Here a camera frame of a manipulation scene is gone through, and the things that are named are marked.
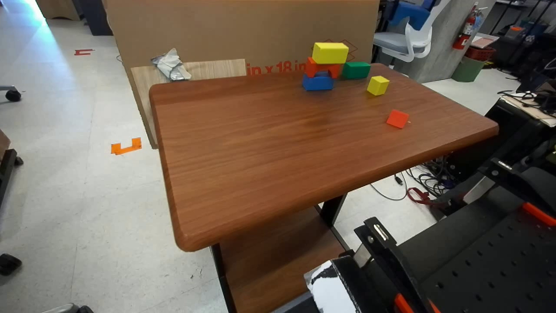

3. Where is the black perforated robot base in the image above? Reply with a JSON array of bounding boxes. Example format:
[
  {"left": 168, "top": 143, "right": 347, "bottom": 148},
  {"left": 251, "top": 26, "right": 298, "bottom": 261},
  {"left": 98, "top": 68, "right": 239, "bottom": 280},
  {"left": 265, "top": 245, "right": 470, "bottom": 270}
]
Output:
[{"left": 303, "top": 162, "right": 556, "bottom": 313}]

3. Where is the blue block under stack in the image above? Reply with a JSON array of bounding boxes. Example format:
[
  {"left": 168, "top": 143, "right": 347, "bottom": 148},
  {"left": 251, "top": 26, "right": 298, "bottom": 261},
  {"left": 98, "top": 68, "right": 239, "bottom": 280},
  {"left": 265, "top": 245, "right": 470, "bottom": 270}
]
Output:
[{"left": 302, "top": 75, "right": 333, "bottom": 92}]

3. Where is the red arch block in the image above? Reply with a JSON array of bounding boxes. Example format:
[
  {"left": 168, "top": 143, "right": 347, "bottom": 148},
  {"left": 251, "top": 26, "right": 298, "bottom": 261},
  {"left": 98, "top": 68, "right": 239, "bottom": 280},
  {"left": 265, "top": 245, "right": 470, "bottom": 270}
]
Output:
[{"left": 303, "top": 58, "right": 342, "bottom": 78}]

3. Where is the yellow rectangular block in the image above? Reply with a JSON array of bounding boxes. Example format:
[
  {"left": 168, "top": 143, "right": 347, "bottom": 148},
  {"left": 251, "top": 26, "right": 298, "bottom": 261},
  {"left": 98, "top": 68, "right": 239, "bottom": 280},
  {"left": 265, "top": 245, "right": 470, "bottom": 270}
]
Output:
[{"left": 310, "top": 42, "right": 349, "bottom": 65}]

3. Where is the green block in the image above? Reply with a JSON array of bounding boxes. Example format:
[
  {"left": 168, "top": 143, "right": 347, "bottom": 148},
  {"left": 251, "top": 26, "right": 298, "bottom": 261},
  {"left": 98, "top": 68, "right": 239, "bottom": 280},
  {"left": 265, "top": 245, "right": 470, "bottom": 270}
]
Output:
[{"left": 342, "top": 61, "right": 369, "bottom": 80}]

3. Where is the small red block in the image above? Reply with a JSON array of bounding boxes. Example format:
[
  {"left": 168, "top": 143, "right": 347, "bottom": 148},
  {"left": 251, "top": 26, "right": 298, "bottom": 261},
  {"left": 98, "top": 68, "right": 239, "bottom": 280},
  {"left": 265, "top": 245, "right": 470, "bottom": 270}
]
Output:
[{"left": 385, "top": 110, "right": 409, "bottom": 129}]

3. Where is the small yellow cube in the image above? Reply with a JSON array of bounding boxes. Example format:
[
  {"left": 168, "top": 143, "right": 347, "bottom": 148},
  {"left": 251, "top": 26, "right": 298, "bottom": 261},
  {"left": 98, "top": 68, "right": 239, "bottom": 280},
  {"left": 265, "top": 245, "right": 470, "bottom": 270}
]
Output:
[{"left": 366, "top": 75, "right": 389, "bottom": 96}]

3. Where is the large cardboard box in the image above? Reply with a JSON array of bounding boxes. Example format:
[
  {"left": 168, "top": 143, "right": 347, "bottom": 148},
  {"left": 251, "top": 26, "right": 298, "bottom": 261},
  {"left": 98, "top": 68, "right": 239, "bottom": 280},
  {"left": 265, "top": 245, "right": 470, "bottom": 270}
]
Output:
[{"left": 102, "top": 0, "right": 378, "bottom": 75}]

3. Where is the crumpled white cloth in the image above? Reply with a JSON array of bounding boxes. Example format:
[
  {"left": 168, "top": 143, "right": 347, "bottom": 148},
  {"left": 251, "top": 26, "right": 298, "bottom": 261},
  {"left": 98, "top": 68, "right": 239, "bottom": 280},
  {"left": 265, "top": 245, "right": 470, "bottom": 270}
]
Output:
[{"left": 150, "top": 49, "right": 190, "bottom": 82}]

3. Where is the light wooden board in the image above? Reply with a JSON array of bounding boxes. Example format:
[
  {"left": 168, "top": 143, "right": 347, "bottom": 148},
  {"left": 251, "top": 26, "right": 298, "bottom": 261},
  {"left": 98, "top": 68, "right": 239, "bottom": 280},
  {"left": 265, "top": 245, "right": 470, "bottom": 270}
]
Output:
[{"left": 128, "top": 59, "right": 246, "bottom": 150}]

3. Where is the green bin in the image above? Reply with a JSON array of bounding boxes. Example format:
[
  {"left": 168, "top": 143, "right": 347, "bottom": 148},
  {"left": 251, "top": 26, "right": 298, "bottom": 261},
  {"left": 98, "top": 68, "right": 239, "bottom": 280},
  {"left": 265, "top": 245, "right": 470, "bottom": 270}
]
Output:
[{"left": 451, "top": 58, "right": 482, "bottom": 82}]

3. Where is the red fire extinguisher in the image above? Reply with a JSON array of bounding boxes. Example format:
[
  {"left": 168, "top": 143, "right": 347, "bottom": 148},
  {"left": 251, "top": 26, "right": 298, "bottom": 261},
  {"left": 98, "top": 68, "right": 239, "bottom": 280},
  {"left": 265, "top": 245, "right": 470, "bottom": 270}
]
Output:
[{"left": 453, "top": 7, "right": 482, "bottom": 51}]

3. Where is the black chair caster base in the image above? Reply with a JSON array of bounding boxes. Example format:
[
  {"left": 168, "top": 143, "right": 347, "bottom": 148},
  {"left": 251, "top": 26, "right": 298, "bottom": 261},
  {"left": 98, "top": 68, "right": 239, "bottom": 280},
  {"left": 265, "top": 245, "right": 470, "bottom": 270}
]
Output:
[{"left": 0, "top": 85, "right": 20, "bottom": 103}]

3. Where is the floor cables bundle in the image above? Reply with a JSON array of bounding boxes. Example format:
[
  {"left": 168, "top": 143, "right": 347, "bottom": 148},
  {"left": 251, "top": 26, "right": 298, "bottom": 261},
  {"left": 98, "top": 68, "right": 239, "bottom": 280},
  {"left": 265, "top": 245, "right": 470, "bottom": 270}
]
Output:
[{"left": 368, "top": 164, "right": 458, "bottom": 205}]

